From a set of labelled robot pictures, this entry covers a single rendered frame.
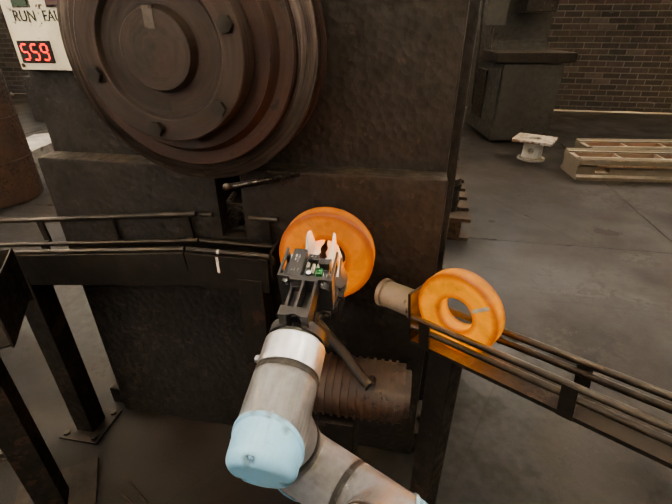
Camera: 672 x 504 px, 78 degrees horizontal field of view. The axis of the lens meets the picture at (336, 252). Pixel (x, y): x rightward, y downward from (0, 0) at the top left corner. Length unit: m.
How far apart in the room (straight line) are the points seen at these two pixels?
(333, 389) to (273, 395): 0.44
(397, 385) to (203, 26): 0.71
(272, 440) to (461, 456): 1.07
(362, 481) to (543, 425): 1.17
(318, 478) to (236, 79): 0.56
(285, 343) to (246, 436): 0.10
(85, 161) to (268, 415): 0.85
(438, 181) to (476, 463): 0.89
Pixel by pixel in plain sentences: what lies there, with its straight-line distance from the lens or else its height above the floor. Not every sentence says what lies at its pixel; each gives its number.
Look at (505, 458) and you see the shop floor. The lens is 1.49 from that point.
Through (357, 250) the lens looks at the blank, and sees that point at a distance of 0.64.
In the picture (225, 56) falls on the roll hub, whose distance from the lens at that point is 0.71.
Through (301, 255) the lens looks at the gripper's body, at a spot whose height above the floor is 0.88.
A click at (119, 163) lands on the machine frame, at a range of 1.10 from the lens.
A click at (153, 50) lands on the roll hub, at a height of 1.12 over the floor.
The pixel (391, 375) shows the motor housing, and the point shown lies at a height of 0.53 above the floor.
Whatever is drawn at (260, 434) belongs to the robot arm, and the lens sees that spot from 0.44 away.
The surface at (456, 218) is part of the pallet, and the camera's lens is 2.54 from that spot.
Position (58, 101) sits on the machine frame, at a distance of 1.22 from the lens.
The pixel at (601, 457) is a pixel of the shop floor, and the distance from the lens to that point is 1.62.
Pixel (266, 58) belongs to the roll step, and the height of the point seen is 1.10.
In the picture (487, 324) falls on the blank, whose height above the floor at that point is 0.72.
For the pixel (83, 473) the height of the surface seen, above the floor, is 0.01.
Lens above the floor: 1.15
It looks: 29 degrees down
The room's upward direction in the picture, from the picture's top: straight up
